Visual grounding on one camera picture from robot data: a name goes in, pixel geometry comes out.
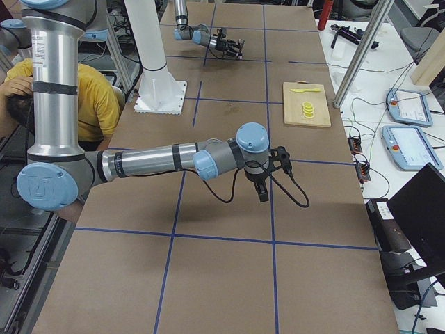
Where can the black box device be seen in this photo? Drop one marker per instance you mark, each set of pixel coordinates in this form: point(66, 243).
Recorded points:
point(388, 233)

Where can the white foam block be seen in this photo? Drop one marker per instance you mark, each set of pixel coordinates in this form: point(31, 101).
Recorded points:
point(338, 51)

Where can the teach pendant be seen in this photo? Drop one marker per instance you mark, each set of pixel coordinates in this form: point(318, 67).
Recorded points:
point(408, 107)
point(409, 147)

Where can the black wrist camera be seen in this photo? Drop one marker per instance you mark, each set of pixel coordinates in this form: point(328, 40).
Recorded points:
point(222, 33)
point(279, 159)

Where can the black tripod tool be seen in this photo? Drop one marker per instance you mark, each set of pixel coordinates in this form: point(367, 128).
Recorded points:
point(344, 31)

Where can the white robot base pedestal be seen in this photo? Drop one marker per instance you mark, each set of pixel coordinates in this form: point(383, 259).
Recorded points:
point(159, 91)

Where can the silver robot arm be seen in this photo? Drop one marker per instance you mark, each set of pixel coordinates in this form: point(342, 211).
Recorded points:
point(59, 170)
point(200, 34)

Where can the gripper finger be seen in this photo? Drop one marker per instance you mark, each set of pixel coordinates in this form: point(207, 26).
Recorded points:
point(235, 54)
point(256, 188)
point(238, 43)
point(262, 192)

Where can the yellow plastic knife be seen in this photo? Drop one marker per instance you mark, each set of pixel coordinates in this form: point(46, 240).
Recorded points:
point(305, 90)

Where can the grey office chair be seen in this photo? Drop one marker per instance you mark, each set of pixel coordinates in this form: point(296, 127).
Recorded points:
point(418, 40)

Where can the person in yellow shirt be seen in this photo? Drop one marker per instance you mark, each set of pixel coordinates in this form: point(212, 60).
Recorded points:
point(98, 107)

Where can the teach pendant far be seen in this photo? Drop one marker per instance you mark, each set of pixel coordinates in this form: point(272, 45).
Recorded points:
point(408, 107)

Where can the black computer monitor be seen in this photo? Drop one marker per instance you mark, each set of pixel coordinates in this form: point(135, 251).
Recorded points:
point(418, 209)

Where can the teach pendant near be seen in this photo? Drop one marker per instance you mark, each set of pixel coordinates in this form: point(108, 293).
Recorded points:
point(409, 147)

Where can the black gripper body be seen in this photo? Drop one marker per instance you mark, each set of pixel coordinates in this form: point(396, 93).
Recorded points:
point(256, 179)
point(221, 45)

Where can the aluminium frame post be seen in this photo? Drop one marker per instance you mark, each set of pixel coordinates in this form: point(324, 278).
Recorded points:
point(377, 18)

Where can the bamboo cutting board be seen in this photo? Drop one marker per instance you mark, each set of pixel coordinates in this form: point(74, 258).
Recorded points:
point(293, 109)

